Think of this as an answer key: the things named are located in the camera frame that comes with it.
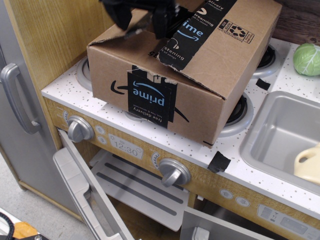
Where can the right silver stove knob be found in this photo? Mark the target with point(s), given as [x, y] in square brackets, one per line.
[173, 172]

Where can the grey dishwasher door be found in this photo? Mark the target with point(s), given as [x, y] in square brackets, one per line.
[197, 225]

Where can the green toy cabbage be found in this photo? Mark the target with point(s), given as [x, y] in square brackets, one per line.
[306, 59]

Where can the grey fridge door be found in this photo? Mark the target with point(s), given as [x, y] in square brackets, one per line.
[30, 155]

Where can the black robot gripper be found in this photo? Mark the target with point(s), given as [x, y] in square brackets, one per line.
[165, 15]

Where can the silver stove knob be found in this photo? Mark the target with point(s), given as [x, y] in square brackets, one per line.
[173, 172]
[79, 129]

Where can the black tape piece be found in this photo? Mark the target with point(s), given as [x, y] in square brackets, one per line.
[219, 163]
[263, 84]

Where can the grey open oven door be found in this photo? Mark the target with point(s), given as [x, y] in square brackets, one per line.
[91, 201]

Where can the orange object bottom left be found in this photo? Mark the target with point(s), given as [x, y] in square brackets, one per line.
[23, 230]

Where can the white oven rack shelf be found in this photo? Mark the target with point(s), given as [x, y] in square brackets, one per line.
[140, 189]

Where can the cream toy teapot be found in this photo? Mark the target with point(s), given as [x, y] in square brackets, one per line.
[307, 164]

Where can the front right stove burner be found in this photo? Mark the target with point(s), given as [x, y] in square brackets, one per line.
[240, 117]

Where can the black tape piece front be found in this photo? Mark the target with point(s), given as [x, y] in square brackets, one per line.
[219, 163]

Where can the left silver stove knob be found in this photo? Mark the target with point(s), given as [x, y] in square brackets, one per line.
[79, 129]

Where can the rear right stove burner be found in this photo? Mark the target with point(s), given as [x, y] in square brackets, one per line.
[269, 63]

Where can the grey fridge door handle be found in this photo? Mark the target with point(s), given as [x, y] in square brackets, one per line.
[8, 77]

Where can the grey toy sink basin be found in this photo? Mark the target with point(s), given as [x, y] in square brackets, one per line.
[285, 125]

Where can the brown Amazon Prime cardboard box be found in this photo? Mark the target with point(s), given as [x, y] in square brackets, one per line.
[190, 81]

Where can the black tape piece rear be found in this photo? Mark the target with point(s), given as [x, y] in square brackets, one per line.
[263, 84]

